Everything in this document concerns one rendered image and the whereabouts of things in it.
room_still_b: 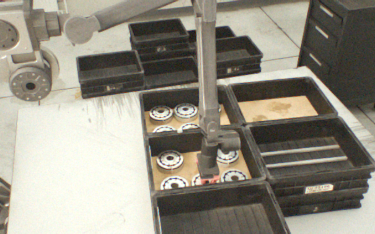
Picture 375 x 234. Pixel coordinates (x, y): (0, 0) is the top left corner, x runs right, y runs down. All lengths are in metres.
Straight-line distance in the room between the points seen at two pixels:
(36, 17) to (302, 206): 1.11
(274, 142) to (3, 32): 1.09
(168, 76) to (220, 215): 1.67
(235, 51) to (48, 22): 2.01
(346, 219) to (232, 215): 0.47
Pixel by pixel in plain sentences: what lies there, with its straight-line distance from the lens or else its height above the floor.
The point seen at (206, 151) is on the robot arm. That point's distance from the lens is 1.40.
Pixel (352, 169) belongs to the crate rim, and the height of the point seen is 0.93.
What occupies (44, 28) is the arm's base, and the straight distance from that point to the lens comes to 1.26.
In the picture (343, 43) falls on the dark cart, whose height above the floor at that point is 0.68.
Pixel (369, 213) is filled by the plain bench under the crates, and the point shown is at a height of 0.70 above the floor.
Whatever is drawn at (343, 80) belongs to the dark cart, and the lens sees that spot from 3.13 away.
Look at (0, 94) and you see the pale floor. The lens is 3.77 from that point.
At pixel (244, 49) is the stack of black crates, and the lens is 3.11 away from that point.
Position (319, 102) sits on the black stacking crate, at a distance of 1.96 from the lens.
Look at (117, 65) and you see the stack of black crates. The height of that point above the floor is 0.50.
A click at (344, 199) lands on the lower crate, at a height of 0.77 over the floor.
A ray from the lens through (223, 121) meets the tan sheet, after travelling 1.86.
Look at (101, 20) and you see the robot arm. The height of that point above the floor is 1.46.
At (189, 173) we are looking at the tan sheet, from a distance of 1.62.
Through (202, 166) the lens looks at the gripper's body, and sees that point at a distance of 1.45.
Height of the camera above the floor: 1.99
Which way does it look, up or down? 38 degrees down
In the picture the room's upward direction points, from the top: straight up
